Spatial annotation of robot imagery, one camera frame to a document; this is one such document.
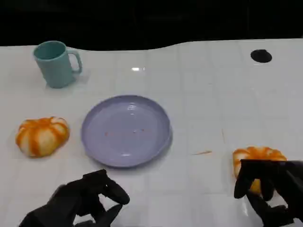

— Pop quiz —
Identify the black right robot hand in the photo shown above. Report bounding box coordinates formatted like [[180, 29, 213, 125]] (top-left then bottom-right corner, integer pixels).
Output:
[[233, 159, 303, 227]]

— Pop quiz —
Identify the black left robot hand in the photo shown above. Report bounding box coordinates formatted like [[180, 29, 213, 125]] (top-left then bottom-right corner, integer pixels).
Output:
[[18, 169, 131, 227]]

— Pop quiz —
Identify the orange and white bread roll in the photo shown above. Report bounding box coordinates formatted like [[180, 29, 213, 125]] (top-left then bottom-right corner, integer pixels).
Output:
[[15, 116, 71, 159], [232, 146, 288, 193]]

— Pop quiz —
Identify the lilac plate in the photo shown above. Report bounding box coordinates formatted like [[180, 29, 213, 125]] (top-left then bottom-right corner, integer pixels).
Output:
[[81, 95, 173, 169]]

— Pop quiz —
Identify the black round table hole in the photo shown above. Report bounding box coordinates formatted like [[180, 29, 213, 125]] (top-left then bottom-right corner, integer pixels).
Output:
[[250, 49, 273, 64]]

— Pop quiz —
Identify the pale green mug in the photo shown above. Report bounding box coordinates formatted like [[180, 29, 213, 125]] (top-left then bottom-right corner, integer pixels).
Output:
[[33, 40, 83, 89]]

